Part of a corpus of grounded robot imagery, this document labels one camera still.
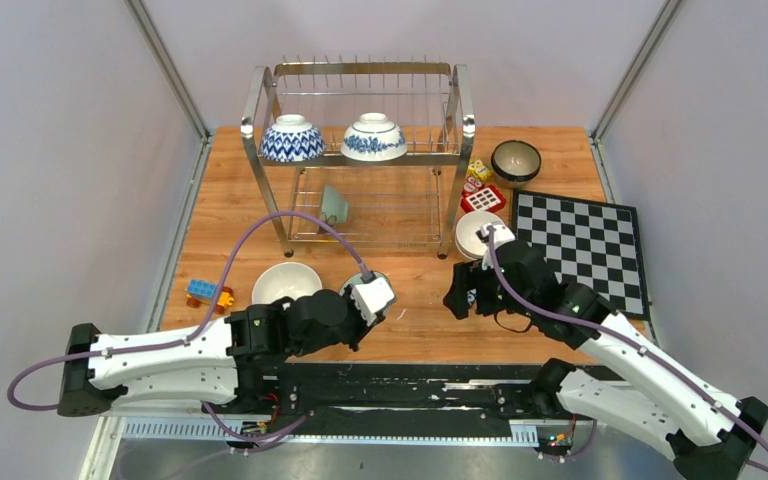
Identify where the red calculator toy block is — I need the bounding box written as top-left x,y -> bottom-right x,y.
460,185 -> 507,213

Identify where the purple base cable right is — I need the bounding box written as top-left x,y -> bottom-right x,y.
534,420 -> 599,464

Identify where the pink brown bowl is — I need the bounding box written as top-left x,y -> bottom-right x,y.
493,174 -> 536,189

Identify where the red owl toy block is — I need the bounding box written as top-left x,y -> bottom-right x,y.
462,175 -> 484,197

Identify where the steel two-tier dish rack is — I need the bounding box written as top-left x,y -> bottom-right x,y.
240,59 -> 476,259

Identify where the cream bowl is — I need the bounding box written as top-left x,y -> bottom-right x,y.
455,211 -> 505,260

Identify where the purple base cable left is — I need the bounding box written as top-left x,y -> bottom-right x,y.
201,400 -> 309,458

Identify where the small celadon cup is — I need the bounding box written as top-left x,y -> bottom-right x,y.
340,271 -> 397,325
319,185 -> 349,227

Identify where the blue owl toy block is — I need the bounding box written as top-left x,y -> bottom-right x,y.
466,289 -> 477,307

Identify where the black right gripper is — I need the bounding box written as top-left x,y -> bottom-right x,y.
442,258 -> 534,319

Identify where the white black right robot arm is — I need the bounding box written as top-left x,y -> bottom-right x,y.
443,233 -> 768,479

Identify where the blue orange toy car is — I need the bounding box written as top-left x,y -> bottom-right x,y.
185,279 -> 235,315

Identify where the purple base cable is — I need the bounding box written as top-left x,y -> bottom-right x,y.
534,420 -> 599,464
201,400 -> 309,458

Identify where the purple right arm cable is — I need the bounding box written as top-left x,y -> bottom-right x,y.
485,228 -> 768,480

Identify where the white blue floral bowl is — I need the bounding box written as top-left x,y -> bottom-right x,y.
340,112 -> 408,162

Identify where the dark blue floral bowl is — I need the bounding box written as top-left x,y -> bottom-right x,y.
491,140 -> 542,177

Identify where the yellow owl toy block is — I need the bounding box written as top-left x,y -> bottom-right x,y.
467,159 -> 493,184

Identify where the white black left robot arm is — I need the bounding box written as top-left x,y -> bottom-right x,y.
56,284 -> 394,417

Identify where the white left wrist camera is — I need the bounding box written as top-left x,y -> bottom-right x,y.
349,276 -> 397,327

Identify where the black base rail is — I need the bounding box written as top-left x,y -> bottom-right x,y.
112,363 -> 600,458

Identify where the black white checkerboard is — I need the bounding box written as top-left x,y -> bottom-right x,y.
511,190 -> 651,321

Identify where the blue white patterned bowl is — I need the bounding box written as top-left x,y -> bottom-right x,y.
260,114 -> 326,163

